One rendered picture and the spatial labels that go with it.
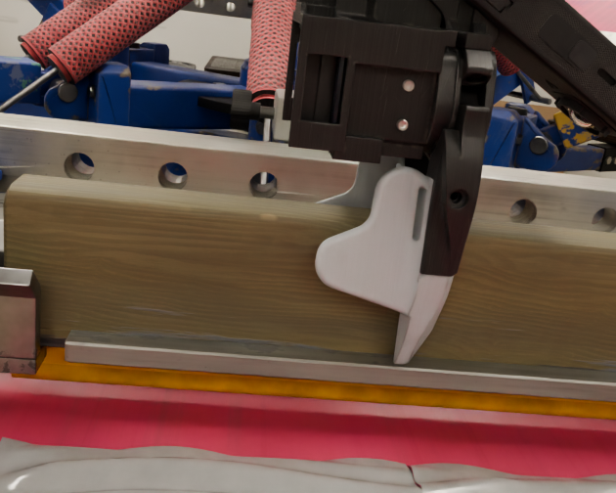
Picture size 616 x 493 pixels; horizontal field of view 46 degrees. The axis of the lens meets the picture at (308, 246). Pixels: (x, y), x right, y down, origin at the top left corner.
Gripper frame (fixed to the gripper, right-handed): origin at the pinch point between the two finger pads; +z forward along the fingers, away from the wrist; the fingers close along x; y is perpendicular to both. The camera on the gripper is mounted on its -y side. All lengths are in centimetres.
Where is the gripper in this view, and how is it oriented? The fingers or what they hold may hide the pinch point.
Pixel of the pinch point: (409, 318)
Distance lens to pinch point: 36.8
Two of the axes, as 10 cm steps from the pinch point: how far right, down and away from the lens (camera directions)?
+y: -9.9, -0.9, -1.1
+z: -1.2, 9.4, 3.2
